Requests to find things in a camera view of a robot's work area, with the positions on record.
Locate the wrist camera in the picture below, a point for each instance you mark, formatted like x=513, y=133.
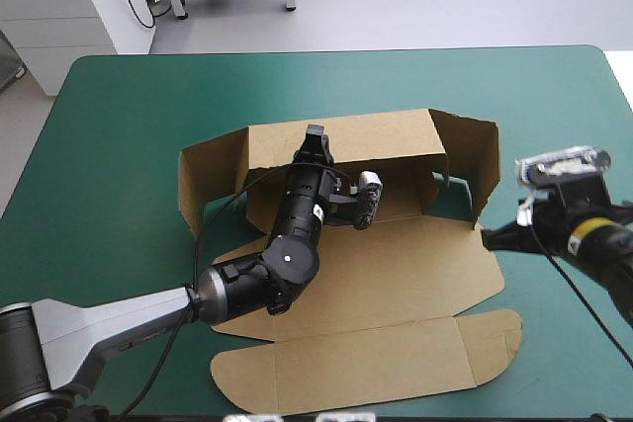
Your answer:
x=368, y=197
x=561, y=165

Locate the brown cardboard box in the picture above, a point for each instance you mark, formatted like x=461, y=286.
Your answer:
x=390, y=283

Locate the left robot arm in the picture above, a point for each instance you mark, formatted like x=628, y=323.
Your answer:
x=148, y=311

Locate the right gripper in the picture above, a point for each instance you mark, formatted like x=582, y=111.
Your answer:
x=573, y=204

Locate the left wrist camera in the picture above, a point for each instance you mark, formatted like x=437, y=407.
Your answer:
x=368, y=197

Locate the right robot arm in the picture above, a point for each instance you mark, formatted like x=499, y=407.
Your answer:
x=605, y=249

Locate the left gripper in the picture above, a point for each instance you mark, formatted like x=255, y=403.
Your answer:
x=311, y=180

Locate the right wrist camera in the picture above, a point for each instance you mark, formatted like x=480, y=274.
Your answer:
x=561, y=165

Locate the white cabinet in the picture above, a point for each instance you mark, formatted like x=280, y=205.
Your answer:
x=64, y=22

